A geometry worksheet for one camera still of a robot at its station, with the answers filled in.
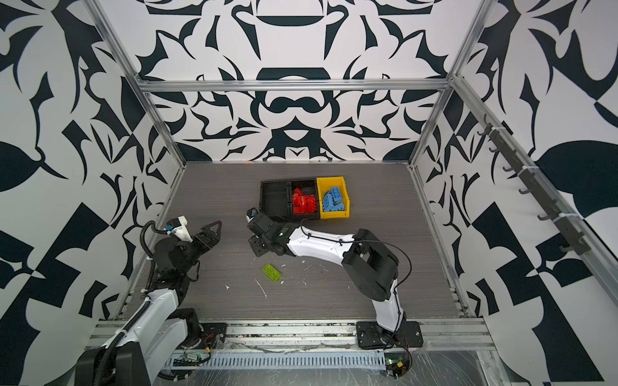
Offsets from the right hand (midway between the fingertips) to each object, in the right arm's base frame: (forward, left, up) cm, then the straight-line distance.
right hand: (255, 236), depth 86 cm
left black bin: (+21, -4, -7) cm, 22 cm away
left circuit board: (-35, +15, -6) cm, 39 cm away
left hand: (+2, +15, +5) cm, 16 cm away
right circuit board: (-36, -44, -10) cm, 58 cm away
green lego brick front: (-10, -6, -8) cm, 15 cm away
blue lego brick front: (+18, -28, -3) cm, 34 cm away
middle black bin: (+29, -19, -9) cm, 36 cm away
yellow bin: (+25, -25, -2) cm, 35 cm away
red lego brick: (+24, -14, -5) cm, 28 cm away
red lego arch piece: (+16, -17, -4) cm, 24 cm away
